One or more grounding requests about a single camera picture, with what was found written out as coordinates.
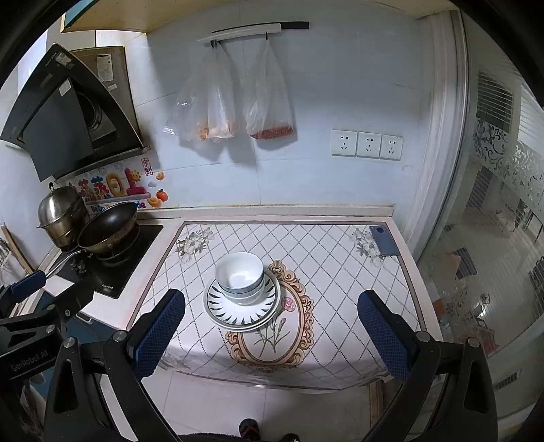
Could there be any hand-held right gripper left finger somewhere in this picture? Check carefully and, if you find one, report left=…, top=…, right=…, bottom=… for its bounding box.
left=42, top=288, right=186, bottom=442

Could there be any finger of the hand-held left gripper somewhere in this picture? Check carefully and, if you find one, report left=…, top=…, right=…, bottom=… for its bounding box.
left=0, top=270, right=46, bottom=315

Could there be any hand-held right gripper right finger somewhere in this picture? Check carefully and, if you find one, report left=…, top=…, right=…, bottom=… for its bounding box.
left=357, top=290, right=498, bottom=442

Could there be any blue leaf-patterned plate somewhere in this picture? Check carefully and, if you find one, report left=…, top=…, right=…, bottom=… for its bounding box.
left=206, top=272, right=281, bottom=324

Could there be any white floral bowl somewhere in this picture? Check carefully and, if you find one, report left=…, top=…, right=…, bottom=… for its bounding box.
left=215, top=252, right=265, bottom=294

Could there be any blue-rimmed white bowl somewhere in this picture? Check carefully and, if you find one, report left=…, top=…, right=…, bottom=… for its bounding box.
left=219, top=270, right=268, bottom=307

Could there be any wooden board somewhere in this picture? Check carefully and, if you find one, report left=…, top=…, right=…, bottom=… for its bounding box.
left=0, top=223, right=35, bottom=275

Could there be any black induction cooktop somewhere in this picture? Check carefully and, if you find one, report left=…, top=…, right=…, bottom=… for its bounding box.
left=51, top=223, right=164, bottom=300

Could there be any diamond-patterned floral counter mat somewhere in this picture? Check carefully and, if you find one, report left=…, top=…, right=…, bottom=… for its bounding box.
left=138, top=219, right=443, bottom=389

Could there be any steel steamer pot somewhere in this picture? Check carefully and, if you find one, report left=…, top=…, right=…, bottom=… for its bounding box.
left=37, top=182, right=90, bottom=249

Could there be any blue phone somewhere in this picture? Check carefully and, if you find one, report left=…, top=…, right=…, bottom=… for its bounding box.
left=369, top=225, right=400, bottom=258

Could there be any black frying pan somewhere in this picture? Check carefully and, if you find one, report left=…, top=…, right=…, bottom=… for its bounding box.
left=42, top=202, right=140, bottom=279

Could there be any frosted glass sliding door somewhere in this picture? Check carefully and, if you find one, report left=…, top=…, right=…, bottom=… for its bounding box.
left=404, top=8, right=544, bottom=426

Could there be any black range hood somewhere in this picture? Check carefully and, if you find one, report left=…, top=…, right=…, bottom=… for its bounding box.
left=0, top=42, right=145, bottom=183

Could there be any clear plastic bag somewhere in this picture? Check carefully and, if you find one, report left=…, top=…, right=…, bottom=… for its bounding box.
left=206, top=47, right=236, bottom=143
left=243, top=38, right=295, bottom=141
left=165, top=45, right=213, bottom=142

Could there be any fruit wall sticker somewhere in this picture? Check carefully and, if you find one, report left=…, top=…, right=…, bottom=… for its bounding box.
left=68, top=166, right=168, bottom=210

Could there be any white wall socket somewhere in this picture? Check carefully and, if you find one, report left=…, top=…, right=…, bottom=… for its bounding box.
left=331, top=130, right=358, bottom=157
left=356, top=132, right=382, bottom=159
left=379, top=134, right=403, bottom=161

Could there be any wooden wall cabinet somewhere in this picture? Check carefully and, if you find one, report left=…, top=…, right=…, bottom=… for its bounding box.
left=59, top=0, right=451, bottom=35

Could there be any wall hook rail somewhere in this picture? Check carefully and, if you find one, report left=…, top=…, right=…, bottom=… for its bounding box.
left=198, top=21, right=310, bottom=44

